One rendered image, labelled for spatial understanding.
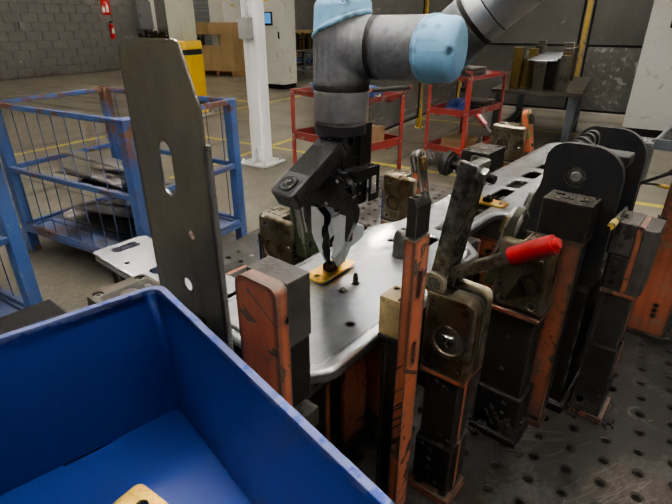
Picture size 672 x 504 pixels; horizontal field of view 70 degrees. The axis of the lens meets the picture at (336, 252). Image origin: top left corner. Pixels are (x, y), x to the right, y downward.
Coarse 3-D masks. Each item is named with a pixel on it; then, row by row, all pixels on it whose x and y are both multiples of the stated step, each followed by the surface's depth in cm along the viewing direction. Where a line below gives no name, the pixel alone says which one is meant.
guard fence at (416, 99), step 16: (384, 0) 521; (400, 0) 553; (416, 0) 591; (432, 0) 633; (448, 0) 680; (384, 80) 565; (416, 96) 655; (432, 96) 712; (448, 96) 770; (368, 112) 539; (384, 112) 585; (416, 112) 667
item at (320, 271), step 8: (328, 264) 74; (344, 264) 75; (352, 264) 75; (312, 272) 73; (320, 272) 73; (328, 272) 73; (336, 272) 73; (312, 280) 71; (320, 280) 71; (328, 280) 71
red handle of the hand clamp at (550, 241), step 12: (540, 240) 50; (552, 240) 50; (504, 252) 54; (516, 252) 52; (528, 252) 51; (540, 252) 50; (552, 252) 50; (468, 264) 57; (480, 264) 56; (492, 264) 55; (504, 264) 54; (516, 264) 53; (456, 276) 59
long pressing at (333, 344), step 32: (544, 160) 135; (384, 224) 93; (480, 224) 92; (320, 256) 80; (352, 256) 80; (384, 256) 80; (320, 288) 70; (352, 288) 70; (384, 288) 70; (320, 320) 63; (352, 320) 63; (320, 352) 57; (352, 352) 56
